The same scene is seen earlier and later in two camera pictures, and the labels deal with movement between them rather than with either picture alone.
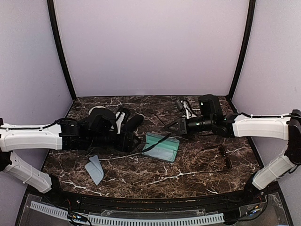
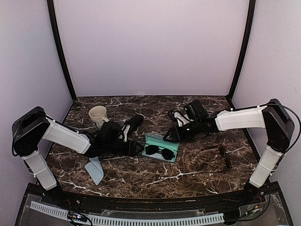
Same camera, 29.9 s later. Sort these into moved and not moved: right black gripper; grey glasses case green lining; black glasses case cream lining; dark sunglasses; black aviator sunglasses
Moved: black aviator sunglasses; right black gripper
Not moved: dark sunglasses; grey glasses case green lining; black glasses case cream lining
